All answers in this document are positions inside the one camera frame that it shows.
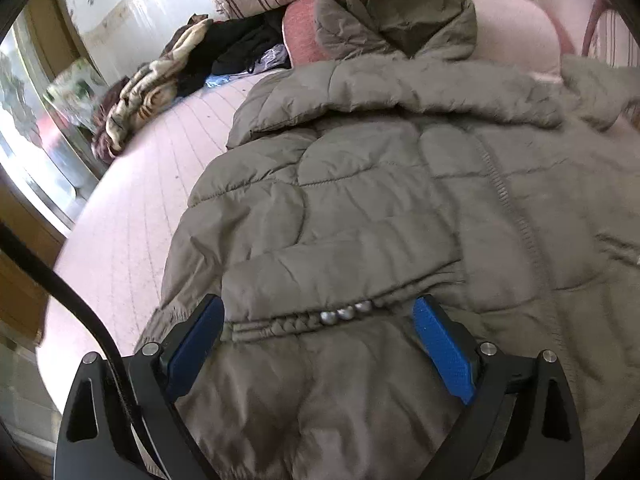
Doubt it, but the olive green puffer jacket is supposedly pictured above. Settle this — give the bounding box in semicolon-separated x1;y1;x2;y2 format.
142;0;639;479

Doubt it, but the brown cream patterned blanket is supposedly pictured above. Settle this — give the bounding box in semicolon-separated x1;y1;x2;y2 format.
91;14;214;165

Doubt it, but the pink bed sheet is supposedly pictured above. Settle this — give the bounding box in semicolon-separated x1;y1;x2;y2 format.
34;66;292;416

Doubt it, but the black clothing pile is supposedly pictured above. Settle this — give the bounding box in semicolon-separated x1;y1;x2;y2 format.
177;8;285;98

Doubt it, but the striped floral quilt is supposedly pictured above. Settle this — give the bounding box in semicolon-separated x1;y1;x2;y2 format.
582;8;639;67

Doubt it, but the wooden glass cabinet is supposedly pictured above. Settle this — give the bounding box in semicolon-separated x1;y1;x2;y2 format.
0;0;109;346

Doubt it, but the black cable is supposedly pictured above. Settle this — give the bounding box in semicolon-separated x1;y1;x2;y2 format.
0;221;147;441

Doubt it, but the floral box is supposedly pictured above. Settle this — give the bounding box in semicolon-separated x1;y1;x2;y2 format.
43;58;108;133

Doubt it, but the pink bolster with red ends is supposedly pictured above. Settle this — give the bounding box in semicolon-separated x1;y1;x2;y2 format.
282;0;561;76

